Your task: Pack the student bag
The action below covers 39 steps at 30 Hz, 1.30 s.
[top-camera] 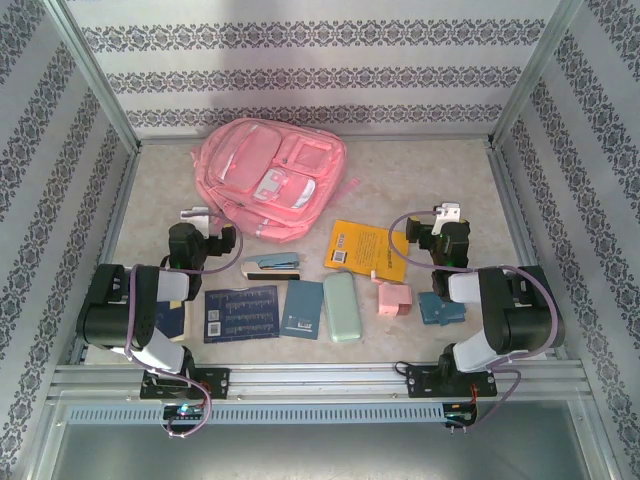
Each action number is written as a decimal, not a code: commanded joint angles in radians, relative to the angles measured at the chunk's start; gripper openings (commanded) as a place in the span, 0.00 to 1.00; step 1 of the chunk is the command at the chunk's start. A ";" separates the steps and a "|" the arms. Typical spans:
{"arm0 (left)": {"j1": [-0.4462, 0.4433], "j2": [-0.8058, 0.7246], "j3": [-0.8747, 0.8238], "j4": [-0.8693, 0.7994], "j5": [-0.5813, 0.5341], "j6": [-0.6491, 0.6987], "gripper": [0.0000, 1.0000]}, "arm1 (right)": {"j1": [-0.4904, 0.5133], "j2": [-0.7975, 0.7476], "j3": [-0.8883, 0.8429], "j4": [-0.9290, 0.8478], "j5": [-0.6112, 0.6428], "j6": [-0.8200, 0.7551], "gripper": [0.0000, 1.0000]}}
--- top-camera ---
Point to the blue and white stapler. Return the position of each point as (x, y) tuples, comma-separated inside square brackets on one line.
[(272, 262)]

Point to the yellow paperback book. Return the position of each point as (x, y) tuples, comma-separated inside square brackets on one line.
[(360, 250)]

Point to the pink pencil sharpener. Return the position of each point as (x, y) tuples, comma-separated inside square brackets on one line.
[(390, 300)]

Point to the blue snap wallet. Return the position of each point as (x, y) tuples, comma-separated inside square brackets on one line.
[(442, 314)]

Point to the pink backpack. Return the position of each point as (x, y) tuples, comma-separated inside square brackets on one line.
[(260, 165)]

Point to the thin navy booklet with barcodes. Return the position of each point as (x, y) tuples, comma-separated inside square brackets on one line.
[(240, 315)]

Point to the thick navy book cream label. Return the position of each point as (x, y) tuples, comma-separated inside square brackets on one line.
[(172, 320)]

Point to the small teal notebook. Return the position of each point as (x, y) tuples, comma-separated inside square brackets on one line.
[(302, 310)]

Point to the mint green pencil case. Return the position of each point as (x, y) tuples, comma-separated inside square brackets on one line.
[(342, 310)]

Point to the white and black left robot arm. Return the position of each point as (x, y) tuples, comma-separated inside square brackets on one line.
[(107, 310)]

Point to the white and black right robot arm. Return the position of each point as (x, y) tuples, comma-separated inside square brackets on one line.
[(520, 320)]

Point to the grey sheet metal shelf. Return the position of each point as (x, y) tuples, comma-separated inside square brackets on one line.
[(320, 450)]

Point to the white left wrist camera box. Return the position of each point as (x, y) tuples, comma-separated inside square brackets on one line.
[(196, 216)]

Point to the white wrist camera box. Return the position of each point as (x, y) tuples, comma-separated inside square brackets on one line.
[(447, 210), (196, 216)]

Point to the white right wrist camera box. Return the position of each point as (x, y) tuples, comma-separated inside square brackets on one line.
[(447, 210)]

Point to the aluminium side rail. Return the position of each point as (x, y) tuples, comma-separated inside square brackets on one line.
[(511, 200), (116, 200)]

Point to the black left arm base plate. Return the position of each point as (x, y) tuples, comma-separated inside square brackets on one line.
[(215, 382)]

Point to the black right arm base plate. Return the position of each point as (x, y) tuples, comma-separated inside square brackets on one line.
[(422, 382)]

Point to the aluminium mounting rail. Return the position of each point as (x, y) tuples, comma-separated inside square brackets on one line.
[(310, 382)]

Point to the aluminium frame post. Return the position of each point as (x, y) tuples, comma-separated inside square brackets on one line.
[(533, 75), (95, 75)]

